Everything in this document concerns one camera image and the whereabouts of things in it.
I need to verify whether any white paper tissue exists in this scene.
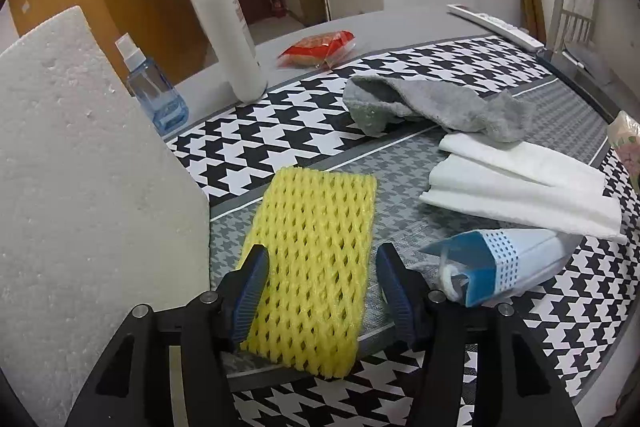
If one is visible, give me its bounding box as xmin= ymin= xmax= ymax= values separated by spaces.
xmin=419 ymin=132 xmax=628 ymax=245

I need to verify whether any pink floral packet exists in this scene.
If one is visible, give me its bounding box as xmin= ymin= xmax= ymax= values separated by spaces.
xmin=606 ymin=111 xmax=640 ymax=192

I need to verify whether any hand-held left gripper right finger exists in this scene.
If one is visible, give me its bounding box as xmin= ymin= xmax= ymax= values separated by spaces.
xmin=376 ymin=243 xmax=583 ymax=427

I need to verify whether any black white houndstooth mat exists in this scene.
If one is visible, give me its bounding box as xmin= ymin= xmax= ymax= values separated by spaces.
xmin=162 ymin=34 xmax=640 ymax=427

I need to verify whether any grey towel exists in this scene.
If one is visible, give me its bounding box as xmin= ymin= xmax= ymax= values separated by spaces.
xmin=342 ymin=74 xmax=531 ymax=144

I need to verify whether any blue spray bottle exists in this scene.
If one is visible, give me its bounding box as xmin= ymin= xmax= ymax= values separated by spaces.
xmin=114 ymin=33 xmax=190 ymax=135

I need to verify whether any yellow foam net sleeve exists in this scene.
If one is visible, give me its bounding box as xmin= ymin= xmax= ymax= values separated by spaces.
xmin=239 ymin=167 xmax=378 ymax=380

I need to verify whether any red snack packet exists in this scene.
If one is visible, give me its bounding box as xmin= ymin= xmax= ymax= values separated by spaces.
xmin=277 ymin=29 xmax=356 ymax=70

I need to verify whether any white foam box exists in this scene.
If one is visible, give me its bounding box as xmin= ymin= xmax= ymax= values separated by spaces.
xmin=0 ymin=6 xmax=211 ymax=427

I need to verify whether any white pump bottle red cap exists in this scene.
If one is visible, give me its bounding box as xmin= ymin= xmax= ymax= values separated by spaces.
xmin=154 ymin=0 xmax=268 ymax=102

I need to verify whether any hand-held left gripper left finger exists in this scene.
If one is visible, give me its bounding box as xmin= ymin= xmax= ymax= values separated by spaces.
xmin=65 ymin=244 xmax=271 ymax=427

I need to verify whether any white remote control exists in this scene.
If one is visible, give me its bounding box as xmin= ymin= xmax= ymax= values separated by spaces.
xmin=446 ymin=3 xmax=545 ymax=48

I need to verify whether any blue face mask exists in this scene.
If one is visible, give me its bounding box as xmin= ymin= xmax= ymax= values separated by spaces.
xmin=419 ymin=228 xmax=571 ymax=309

